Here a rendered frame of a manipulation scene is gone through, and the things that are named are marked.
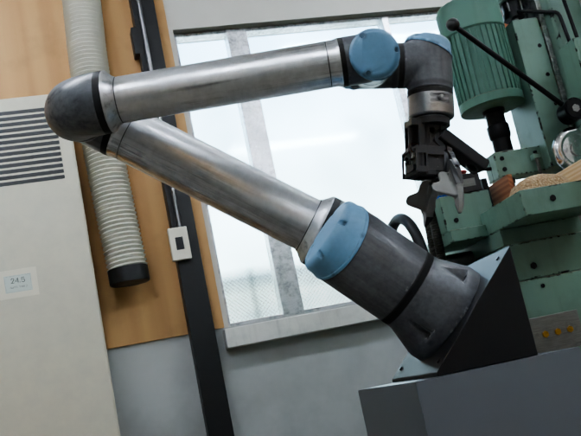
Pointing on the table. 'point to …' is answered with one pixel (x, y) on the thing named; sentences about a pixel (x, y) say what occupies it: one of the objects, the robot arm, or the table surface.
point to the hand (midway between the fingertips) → (445, 221)
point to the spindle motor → (505, 81)
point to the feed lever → (568, 115)
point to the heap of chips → (539, 182)
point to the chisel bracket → (513, 164)
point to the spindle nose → (498, 129)
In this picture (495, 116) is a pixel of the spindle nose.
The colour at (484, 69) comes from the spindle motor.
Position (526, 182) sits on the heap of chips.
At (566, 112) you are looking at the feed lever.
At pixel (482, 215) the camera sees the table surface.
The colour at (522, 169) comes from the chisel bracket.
